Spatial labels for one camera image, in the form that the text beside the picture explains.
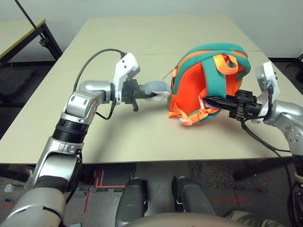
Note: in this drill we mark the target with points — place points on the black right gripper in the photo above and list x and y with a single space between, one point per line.
246 106

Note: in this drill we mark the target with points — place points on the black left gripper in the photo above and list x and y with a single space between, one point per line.
130 92

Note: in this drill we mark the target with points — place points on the grey plush backpack charm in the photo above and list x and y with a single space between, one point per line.
154 86

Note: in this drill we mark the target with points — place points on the green and orange backpack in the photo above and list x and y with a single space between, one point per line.
196 89

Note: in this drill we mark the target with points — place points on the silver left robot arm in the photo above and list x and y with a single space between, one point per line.
92 94

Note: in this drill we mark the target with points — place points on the black table foot bar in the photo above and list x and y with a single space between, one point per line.
258 169
14 171

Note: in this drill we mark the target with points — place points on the grey right robot leg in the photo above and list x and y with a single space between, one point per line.
191 198

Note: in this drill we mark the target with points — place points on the grey robot leg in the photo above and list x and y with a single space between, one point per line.
131 202
191 198

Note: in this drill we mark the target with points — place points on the grey left robot leg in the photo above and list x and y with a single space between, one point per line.
131 202

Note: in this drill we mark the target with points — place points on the camouflage trouser leg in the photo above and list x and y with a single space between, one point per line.
253 220

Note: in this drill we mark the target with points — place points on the grey robot torso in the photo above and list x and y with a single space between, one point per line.
165 221

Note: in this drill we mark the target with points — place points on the black foam floor mat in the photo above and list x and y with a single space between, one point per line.
16 82

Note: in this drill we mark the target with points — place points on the thin black pole with clamp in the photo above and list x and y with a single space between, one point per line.
28 20

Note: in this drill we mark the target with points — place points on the grey round floor cap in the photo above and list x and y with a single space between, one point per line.
9 188

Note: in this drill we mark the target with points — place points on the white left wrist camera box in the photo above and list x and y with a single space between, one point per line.
126 63

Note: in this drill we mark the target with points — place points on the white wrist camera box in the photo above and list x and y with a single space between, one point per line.
126 63
270 73

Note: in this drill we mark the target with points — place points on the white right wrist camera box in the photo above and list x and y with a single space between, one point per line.
270 73

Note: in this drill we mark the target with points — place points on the side table with black frame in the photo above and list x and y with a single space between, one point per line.
50 41

